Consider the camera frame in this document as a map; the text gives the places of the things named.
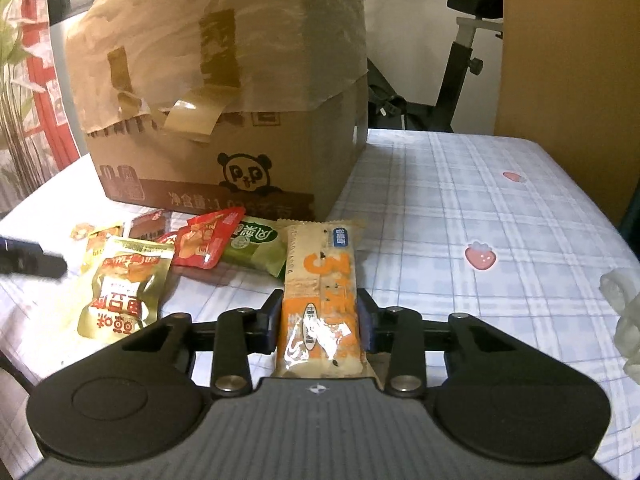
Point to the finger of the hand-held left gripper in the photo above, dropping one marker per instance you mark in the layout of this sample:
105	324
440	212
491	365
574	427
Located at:
30	259

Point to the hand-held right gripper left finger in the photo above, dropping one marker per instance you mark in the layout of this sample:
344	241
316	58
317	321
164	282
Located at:
270	322

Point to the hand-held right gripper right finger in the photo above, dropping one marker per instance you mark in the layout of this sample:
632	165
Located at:
367	325

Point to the orange snack bar packet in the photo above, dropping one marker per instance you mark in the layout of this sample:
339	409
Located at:
320	310

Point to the cardboard box with plastic liner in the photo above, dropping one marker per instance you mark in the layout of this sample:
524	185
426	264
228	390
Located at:
225	85

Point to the small gold snack packet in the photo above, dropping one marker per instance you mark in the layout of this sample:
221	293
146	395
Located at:
97	245

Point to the green snack packet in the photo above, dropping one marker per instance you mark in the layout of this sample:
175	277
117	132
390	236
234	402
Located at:
255	247

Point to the large gold snack packet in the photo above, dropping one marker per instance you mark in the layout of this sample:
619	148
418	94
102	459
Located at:
125	295

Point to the red snack packet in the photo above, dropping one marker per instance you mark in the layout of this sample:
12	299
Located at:
205	240

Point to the small brown snack packet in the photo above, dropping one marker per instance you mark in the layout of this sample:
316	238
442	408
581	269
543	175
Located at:
147	225

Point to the plaid strawberry tablecloth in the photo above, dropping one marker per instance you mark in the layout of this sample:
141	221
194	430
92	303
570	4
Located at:
450	210

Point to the bamboo print curtain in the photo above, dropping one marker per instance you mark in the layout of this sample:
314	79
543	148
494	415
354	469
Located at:
30	110

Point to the black exercise bike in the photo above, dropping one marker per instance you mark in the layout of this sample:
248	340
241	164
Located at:
450	85

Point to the wooden panel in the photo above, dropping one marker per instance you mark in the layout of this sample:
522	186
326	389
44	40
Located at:
565	70

